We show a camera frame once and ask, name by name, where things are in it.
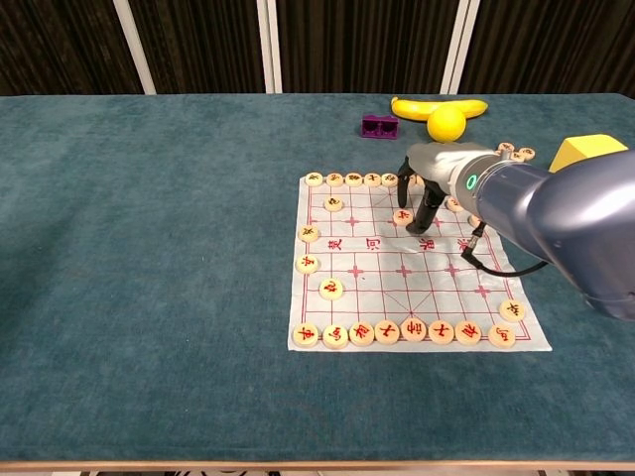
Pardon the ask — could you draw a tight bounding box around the grey black right robot hand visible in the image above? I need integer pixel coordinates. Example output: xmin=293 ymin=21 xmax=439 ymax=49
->
xmin=396 ymin=141 xmax=498 ymax=235

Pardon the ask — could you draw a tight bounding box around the Chinese chess board sheet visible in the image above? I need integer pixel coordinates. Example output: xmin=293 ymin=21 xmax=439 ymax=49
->
xmin=287 ymin=174 xmax=554 ymax=353

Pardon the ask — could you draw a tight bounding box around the yellow lemon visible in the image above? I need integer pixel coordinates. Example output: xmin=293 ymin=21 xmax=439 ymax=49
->
xmin=427 ymin=104 xmax=468 ymax=145

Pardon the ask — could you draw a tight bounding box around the yellow banana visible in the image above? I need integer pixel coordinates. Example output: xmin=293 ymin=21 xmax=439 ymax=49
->
xmin=390 ymin=95 xmax=489 ymax=122

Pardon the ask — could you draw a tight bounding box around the purple plastic block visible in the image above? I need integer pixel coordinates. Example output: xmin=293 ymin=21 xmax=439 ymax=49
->
xmin=360 ymin=114 xmax=401 ymax=141

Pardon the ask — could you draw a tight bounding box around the yellow cube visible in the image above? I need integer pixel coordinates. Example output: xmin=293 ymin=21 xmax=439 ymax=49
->
xmin=549 ymin=133 xmax=629 ymax=174

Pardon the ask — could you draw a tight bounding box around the teal felt tablecloth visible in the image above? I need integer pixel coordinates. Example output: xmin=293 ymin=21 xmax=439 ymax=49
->
xmin=0 ymin=92 xmax=635 ymax=465

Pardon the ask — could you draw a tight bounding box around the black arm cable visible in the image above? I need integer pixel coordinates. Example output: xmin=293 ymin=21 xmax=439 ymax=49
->
xmin=460 ymin=221 xmax=551 ymax=277

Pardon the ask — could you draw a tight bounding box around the white frame post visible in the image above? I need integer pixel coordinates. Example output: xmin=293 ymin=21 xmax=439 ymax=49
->
xmin=255 ymin=0 xmax=284 ymax=94
xmin=111 ymin=0 xmax=158 ymax=95
xmin=439 ymin=0 xmax=481 ymax=95

